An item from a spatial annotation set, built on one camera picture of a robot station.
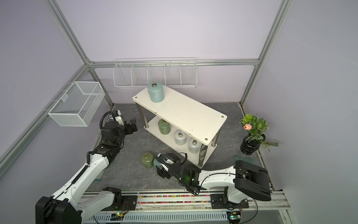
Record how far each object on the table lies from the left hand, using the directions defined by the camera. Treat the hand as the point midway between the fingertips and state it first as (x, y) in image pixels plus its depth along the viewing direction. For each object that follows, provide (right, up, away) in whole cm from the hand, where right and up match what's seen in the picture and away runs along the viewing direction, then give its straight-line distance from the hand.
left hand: (128, 120), depth 79 cm
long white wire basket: (+25, +37, +29) cm, 53 cm away
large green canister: (+10, -23, +3) cm, 26 cm away
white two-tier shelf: (+33, -2, -15) cm, 37 cm away
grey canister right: (+38, -15, +1) cm, 41 cm away
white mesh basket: (-32, +9, +4) cm, 34 cm away
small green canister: (+20, -4, +10) cm, 22 cm away
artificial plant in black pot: (+70, -8, -7) cm, 71 cm away
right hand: (+20, -21, -3) cm, 30 cm away
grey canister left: (+30, -11, +4) cm, 32 cm away
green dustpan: (+71, -25, +9) cm, 76 cm away
